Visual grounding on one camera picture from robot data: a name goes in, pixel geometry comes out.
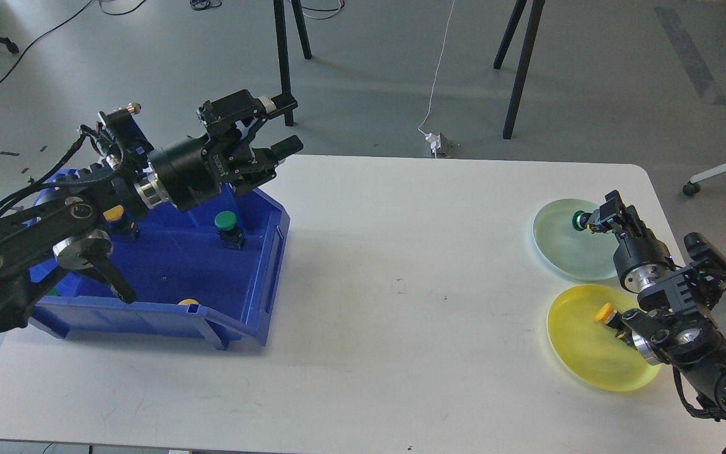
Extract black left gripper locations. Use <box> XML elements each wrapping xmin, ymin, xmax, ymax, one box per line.
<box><xmin>147</xmin><ymin>90</ymin><xmax>303</xmax><ymax>212</ymax></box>

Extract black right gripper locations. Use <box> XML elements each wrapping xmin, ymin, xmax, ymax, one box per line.
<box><xmin>590</xmin><ymin>190</ymin><xmax>676</xmax><ymax>294</ymax></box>

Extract green push button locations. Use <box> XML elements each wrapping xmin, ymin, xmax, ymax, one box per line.
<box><xmin>572</xmin><ymin>210</ymin><xmax>593</xmax><ymax>231</ymax></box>
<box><xmin>214</xmin><ymin>210</ymin><xmax>246</xmax><ymax>251</ymax></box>

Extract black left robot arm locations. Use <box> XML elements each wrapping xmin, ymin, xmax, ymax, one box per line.
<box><xmin>0</xmin><ymin>90</ymin><xmax>303</xmax><ymax>333</ymax></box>

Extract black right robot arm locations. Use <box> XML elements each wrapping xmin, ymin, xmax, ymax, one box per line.
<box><xmin>572</xmin><ymin>190</ymin><xmax>726</xmax><ymax>452</ymax></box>

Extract pale green plastic plate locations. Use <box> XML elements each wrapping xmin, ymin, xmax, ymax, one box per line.
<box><xmin>533</xmin><ymin>199</ymin><xmax>618</xmax><ymax>282</ymax></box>

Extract yellow plastic plate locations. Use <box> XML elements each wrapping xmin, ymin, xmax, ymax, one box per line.
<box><xmin>546</xmin><ymin>284</ymin><xmax>662</xmax><ymax>393</ymax></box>

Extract yellow push button back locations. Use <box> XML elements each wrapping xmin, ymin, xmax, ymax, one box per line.
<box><xmin>103</xmin><ymin>205</ymin><xmax>141</xmax><ymax>242</ymax></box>

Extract black tripod legs left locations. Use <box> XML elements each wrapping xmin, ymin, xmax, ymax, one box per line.
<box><xmin>272</xmin><ymin>0</ymin><xmax>313</xmax><ymax>100</ymax></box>

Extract black tripod legs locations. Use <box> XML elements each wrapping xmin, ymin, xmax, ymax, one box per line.
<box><xmin>493</xmin><ymin>1</ymin><xmax>546</xmax><ymax>140</ymax></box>
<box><xmin>272</xmin><ymin>0</ymin><xmax>313</xmax><ymax>100</ymax></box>

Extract blue plastic bin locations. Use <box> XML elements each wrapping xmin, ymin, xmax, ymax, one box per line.
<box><xmin>29</xmin><ymin>189</ymin><xmax>290</xmax><ymax>350</ymax></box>

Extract white power adapter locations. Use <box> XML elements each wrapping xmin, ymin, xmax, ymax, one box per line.
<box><xmin>425</xmin><ymin>133</ymin><xmax>455</xmax><ymax>159</ymax></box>

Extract black tripod legs right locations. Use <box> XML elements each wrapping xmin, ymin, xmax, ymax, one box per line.
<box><xmin>493</xmin><ymin>1</ymin><xmax>546</xmax><ymax>140</ymax></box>

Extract white cable on floor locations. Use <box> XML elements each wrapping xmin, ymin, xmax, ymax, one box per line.
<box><xmin>418</xmin><ymin>0</ymin><xmax>458</xmax><ymax>134</ymax></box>

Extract black floor cable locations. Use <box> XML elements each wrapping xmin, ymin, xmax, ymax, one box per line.
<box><xmin>0</xmin><ymin>0</ymin><xmax>146</xmax><ymax>112</ymax></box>

